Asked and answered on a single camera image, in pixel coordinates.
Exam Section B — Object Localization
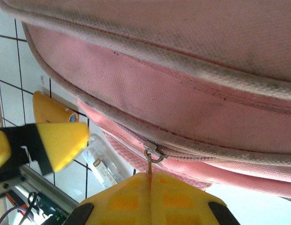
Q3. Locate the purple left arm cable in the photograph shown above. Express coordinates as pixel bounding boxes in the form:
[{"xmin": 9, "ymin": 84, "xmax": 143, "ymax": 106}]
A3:
[{"xmin": 0, "ymin": 206, "xmax": 18, "ymax": 225}]

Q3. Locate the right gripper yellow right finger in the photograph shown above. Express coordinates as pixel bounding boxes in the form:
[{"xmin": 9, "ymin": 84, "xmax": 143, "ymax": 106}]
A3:
[{"xmin": 151, "ymin": 170, "xmax": 241, "ymax": 225}]

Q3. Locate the clear plastic package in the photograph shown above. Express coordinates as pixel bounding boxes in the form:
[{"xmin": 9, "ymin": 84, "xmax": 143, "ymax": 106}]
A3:
[{"xmin": 81, "ymin": 133, "xmax": 132, "ymax": 191}]

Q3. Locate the long aluminium mounting rail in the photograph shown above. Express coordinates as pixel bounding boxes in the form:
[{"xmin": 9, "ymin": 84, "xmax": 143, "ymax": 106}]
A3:
[{"xmin": 13, "ymin": 164, "xmax": 79, "ymax": 213}]

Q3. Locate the pink school backpack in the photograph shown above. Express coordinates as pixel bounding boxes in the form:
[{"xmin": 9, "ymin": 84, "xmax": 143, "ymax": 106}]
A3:
[{"xmin": 0, "ymin": 0, "xmax": 291, "ymax": 200}]

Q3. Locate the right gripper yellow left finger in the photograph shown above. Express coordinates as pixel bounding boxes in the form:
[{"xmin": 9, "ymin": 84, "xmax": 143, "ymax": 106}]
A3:
[{"xmin": 63, "ymin": 172, "xmax": 152, "ymax": 225}]

